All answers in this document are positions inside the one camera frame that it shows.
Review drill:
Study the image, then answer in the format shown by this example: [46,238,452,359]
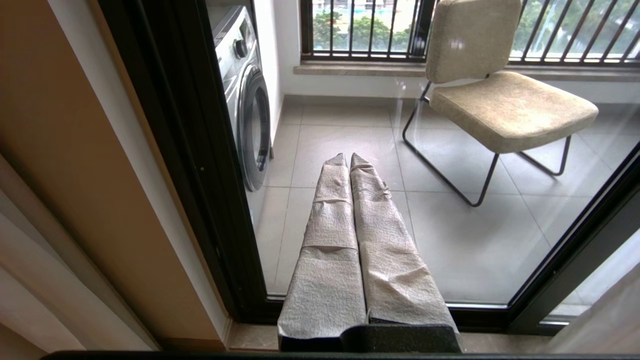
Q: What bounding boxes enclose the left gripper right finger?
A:
[350,152,463,352]

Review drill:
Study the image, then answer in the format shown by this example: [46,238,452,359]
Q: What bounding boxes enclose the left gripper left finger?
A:
[277,153,367,352]

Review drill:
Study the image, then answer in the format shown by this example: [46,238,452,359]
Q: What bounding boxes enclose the black framed glass balcony door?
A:
[97,0,640,337]

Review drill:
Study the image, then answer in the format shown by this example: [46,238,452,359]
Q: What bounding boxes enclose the black metal balcony railing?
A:
[300,0,640,68]

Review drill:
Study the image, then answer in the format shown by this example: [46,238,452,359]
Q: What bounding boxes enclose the beige upholstered chair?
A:
[402,0,600,208]

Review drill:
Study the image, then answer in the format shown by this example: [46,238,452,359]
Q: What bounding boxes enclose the silver front-load washing machine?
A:
[207,4,273,193]

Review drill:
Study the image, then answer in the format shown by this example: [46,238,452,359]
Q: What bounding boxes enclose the sheer white curtain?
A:
[542,260,640,355]

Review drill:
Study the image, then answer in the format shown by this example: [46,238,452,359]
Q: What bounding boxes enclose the cream curtain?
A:
[0,155,161,360]

